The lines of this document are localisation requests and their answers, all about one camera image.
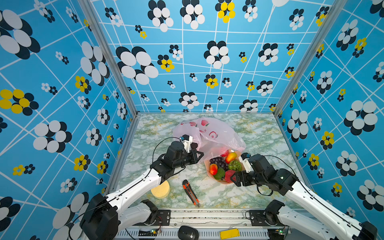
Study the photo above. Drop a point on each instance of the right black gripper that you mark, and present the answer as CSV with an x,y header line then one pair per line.
x,y
242,174

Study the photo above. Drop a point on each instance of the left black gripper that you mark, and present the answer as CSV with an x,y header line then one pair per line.
x,y
195,159

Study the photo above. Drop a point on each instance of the green kiwi half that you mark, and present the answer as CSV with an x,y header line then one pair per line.
x,y
235,165

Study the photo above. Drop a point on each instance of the pink plastic bag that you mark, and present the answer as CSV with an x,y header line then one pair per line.
x,y
214,137

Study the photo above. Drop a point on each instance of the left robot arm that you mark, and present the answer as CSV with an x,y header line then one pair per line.
x,y
108,215

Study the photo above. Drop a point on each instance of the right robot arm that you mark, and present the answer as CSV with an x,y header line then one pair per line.
x,y
326,222

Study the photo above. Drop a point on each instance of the red orange mango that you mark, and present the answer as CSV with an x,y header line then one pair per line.
x,y
213,169

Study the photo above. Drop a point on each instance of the yellow mango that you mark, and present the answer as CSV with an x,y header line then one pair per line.
x,y
230,157

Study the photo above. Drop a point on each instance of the dark grape bunch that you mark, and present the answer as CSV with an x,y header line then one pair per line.
x,y
221,162

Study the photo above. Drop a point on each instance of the red peach top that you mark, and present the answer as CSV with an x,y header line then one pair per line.
x,y
225,154

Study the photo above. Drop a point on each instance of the orange black utility knife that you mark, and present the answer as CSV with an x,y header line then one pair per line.
x,y
190,193

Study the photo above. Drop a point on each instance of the yellow round sponge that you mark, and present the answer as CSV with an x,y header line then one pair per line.
x,y
161,191

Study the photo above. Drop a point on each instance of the yellow tag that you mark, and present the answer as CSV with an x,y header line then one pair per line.
x,y
228,234

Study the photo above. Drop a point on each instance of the black computer mouse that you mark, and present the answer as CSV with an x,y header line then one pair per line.
x,y
188,233

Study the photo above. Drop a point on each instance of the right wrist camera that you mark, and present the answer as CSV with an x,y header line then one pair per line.
x,y
244,160

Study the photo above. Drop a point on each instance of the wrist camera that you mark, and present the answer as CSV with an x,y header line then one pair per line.
x,y
244,160
187,141

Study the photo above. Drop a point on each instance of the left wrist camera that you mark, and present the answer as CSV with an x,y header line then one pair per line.
x,y
187,141

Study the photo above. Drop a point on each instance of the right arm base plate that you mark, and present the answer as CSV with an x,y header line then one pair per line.
x,y
259,218

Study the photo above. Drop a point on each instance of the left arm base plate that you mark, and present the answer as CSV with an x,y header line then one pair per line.
x,y
162,218

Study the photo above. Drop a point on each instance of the aluminium front rail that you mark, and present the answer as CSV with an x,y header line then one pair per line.
x,y
209,224

